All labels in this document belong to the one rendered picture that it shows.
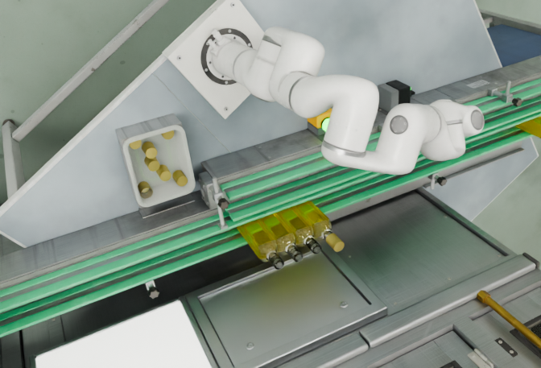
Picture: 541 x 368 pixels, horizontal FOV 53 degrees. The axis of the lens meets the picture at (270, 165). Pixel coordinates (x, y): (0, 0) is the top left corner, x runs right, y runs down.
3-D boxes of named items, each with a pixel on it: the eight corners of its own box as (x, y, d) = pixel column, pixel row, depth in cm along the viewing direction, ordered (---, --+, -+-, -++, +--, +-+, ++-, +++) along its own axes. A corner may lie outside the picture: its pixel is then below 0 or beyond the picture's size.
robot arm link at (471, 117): (451, 138, 125) (444, 97, 125) (415, 144, 134) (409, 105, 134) (489, 133, 133) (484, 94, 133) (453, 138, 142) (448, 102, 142)
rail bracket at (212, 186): (209, 216, 162) (225, 238, 152) (200, 168, 153) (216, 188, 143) (219, 212, 163) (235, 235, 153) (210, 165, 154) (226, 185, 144)
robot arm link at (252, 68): (225, 83, 136) (251, 98, 123) (244, 32, 134) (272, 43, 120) (258, 94, 141) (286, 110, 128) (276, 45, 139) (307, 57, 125)
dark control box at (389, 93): (376, 105, 189) (390, 114, 182) (376, 84, 185) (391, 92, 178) (395, 100, 191) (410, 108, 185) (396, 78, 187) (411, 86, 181)
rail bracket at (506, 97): (485, 95, 192) (514, 108, 181) (486, 76, 188) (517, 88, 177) (493, 92, 193) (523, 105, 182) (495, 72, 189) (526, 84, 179)
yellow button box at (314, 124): (307, 127, 180) (317, 136, 174) (305, 107, 176) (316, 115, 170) (324, 121, 182) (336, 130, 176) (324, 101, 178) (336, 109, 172)
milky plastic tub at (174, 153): (133, 196, 162) (139, 210, 155) (114, 129, 151) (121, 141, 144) (187, 178, 168) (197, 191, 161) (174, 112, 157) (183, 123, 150)
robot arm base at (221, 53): (189, 48, 145) (209, 59, 132) (222, 15, 146) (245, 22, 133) (225, 88, 154) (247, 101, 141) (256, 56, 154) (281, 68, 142)
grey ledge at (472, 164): (295, 216, 190) (311, 233, 181) (294, 195, 185) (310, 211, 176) (502, 138, 221) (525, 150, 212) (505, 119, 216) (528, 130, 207)
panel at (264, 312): (31, 363, 145) (44, 475, 118) (28, 355, 144) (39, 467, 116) (324, 246, 174) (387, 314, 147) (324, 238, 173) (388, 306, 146)
